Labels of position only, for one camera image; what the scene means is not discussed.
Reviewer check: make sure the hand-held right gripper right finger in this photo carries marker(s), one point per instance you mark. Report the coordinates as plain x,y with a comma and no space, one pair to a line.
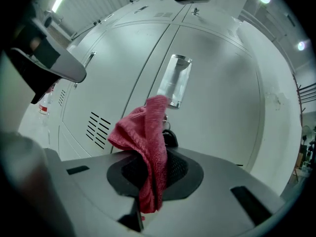
217,181

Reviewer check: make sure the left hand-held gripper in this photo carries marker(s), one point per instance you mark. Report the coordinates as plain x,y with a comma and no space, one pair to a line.
14,95

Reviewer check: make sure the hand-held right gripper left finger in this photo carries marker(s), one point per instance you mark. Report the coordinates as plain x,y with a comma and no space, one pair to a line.
93,181

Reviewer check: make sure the red knitted cloth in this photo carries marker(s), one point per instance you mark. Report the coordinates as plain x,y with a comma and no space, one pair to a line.
145,132

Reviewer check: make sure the white cabinet door panel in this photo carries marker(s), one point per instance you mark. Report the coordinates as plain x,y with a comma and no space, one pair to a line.
217,95

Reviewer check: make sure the grey metal locker cabinet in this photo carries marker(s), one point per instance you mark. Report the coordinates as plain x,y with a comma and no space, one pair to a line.
118,58

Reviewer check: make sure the clear bottle red label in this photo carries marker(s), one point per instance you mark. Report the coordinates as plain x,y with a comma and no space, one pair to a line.
44,107

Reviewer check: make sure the black key fob with key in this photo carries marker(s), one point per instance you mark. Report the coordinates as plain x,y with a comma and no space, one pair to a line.
170,138

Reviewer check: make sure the long ceiling strip light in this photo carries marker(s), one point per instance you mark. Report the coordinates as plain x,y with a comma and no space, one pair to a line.
59,0

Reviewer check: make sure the standing fan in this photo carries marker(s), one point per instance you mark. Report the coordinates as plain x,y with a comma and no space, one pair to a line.
307,133

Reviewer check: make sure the black metal railing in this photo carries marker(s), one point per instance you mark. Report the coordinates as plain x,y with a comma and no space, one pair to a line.
308,88

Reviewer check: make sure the small silver key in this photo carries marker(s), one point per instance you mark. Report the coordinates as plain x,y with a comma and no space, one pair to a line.
196,11

